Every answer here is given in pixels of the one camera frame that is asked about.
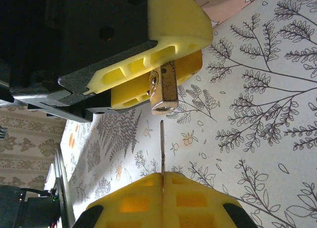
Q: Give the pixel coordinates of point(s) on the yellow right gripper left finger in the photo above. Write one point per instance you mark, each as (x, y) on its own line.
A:
(133, 203)

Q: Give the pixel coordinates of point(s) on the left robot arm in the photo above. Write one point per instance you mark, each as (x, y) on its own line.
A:
(24, 210)

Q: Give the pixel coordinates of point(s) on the pink rectangular box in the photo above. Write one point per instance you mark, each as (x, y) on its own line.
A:
(223, 5)

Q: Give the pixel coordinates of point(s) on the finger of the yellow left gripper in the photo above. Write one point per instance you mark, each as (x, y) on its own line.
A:
(131, 92)
(178, 20)

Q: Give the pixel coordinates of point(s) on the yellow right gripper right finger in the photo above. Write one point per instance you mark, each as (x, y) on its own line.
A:
(193, 203)

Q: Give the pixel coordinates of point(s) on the brass padlock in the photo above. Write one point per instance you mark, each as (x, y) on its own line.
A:
(168, 89)

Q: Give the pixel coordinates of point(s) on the aluminium side rail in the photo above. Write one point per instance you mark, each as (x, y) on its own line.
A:
(64, 188)

